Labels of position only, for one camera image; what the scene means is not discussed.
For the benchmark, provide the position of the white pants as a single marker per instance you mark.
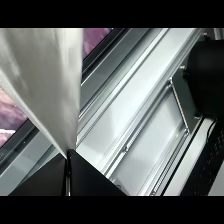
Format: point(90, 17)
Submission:
point(46, 86)

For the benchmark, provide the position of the silver frame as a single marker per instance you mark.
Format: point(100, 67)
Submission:
point(143, 113)

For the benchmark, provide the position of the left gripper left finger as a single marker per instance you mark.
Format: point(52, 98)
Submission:
point(46, 181)

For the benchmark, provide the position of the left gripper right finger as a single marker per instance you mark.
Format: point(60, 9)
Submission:
point(88, 180)

